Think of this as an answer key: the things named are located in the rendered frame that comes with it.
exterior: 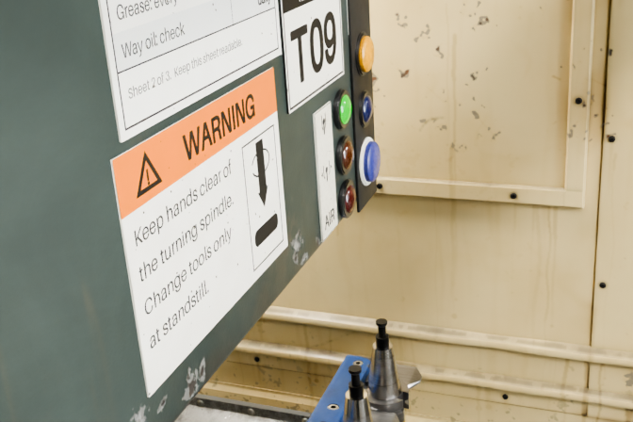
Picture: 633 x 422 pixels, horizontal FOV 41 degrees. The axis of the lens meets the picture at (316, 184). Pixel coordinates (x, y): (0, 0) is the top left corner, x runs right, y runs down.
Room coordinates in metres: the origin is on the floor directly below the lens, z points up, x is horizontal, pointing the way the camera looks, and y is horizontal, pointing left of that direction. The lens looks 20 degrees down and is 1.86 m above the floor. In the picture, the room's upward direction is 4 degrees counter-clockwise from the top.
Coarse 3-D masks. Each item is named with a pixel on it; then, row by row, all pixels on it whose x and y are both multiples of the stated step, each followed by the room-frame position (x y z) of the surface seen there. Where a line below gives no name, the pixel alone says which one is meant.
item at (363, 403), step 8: (352, 400) 0.81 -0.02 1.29; (360, 400) 0.81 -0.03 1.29; (368, 400) 0.82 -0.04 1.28; (344, 408) 0.82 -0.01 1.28; (352, 408) 0.81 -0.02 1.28; (360, 408) 0.81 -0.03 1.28; (368, 408) 0.82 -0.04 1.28; (344, 416) 0.82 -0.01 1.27; (352, 416) 0.81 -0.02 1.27; (360, 416) 0.81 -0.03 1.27; (368, 416) 0.82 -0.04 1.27
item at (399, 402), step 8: (408, 392) 0.92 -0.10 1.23; (376, 400) 0.91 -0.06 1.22; (384, 400) 0.91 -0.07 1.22; (392, 400) 0.90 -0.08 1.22; (400, 400) 0.90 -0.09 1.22; (408, 400) 0.93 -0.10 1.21; (376, 408) 0.90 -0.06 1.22; (384, 408) 0.90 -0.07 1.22; (392, 408) 0.90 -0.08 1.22; (400, 408) 0.92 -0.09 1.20; (408, 408) 0.92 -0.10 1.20; (400, 416) 0.90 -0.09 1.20
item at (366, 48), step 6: (366, 36) 0.58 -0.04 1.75; (366, 42) 0.58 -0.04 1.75; (372, 42) 0.59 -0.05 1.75; (360, 48) 0.57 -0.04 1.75; (366, 48) 0.58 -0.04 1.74; (372, 48) 0.59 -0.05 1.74; (360, 54) 0.57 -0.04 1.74; (366, 54) 0.57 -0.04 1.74; (372, 54) 0.59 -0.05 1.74; (360, 60) 0.57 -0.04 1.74; (366, 60) 0.57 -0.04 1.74; (372, 60) 0.59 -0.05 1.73; (366, 66) 0.58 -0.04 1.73
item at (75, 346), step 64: (0, 0) 0.26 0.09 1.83; (64, 0) 0.29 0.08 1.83; (0, 64) 0.26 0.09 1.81; (64, 64) 0.28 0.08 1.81; (0, 128) 0.25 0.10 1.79; (64, 128) 0.28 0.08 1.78; (0, 192) 0.25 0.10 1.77; (64, 192) 0.27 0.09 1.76; (0, 256) 0.24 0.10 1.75; (64, 256) 0.27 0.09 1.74; (0, 320) 0.24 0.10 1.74; (64, 320) 0.26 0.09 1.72; (128, 320) 0.30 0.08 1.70; (256, 320) 0.40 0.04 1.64; (0, 384) 0.23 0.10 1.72; (64, 384) 0.26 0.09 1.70; (128, 384) 0.29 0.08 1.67; (192, 384) 0.33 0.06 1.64
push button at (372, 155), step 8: (368, 144) 0.58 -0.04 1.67; (376, 144) 0.59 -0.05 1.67; (368, 152) 0.57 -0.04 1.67; (376, 152) 0.58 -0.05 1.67; (368, 160) 0.57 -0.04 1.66; (376, 160) 0.58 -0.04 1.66; (368, 168) 0.57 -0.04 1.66; (376, 168) 0.58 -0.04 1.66; (368, 176) 0.57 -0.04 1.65; (376, 176) 0.58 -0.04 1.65
